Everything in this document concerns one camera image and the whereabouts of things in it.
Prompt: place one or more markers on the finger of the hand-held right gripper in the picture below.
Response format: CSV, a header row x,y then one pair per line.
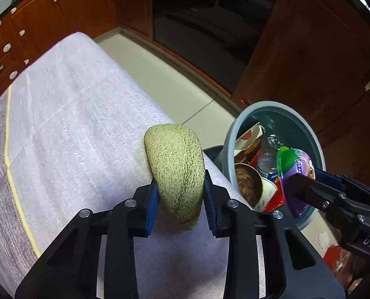
x,y
328,177
303,190

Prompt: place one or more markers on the red plastic package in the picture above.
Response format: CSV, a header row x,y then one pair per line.
x,y
339,261

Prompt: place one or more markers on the teal round trash bin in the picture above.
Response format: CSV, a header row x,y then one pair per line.
x,y
297,121

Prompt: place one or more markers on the dark wooden door cabinet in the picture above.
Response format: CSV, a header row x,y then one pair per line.
x,y
312,53

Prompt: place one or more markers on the green melon rind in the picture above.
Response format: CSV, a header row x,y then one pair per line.
x,y
175,168

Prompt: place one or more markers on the black oven door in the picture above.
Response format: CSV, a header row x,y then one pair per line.
x,y
203,21

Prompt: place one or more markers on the small purple jelly cup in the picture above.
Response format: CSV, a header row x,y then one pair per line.
x,y
292,165

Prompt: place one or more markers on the white green-print paper cup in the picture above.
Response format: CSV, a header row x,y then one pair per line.
x,y
266,193

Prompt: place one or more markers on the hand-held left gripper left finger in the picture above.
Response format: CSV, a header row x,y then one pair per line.
x,y
153,208

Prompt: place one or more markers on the wooden cabinet with drawers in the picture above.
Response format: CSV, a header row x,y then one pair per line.
x,y
78,6

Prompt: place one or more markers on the clear plastic water bottle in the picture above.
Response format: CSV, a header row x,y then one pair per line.
x,y
267,162

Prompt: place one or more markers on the red snack bag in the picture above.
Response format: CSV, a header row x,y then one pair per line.
x,y
275,201

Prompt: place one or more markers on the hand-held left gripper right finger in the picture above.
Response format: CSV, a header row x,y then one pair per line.
x,y
210,211

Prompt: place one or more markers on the white orange wrapper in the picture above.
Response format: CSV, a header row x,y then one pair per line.
x,y
247,138

